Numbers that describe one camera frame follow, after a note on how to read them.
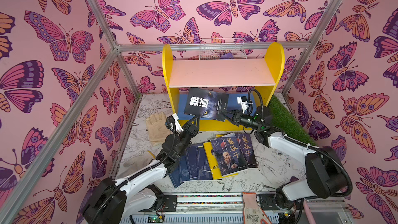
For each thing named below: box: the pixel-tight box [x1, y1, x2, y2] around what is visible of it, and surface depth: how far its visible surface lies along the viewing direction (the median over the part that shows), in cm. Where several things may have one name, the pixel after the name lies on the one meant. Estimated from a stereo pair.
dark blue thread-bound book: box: [168, 164, 186, 189], surface depth 82 cm
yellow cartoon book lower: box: [203, 141, 239, 180], surface depth 85 cm
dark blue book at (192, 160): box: [185, 143, 199, 179], surface depth 85 cm
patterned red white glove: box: [242, 191, 272, 224], surface depth 71 cm
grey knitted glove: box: [121, 150, 156, 172], surface depth 91 cm
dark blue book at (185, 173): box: [178, 154, 192, 183], surface depth 83 cm
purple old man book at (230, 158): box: [209, 132, 249, 178], surface depth 85 cm
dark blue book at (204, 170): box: [197, 146, 214, 181], surface depth 83 cm
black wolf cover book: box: [183, 87, 230, 122], surface depth 79 cm
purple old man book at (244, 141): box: [235, 132, 258, 168], surface depth 90 cm
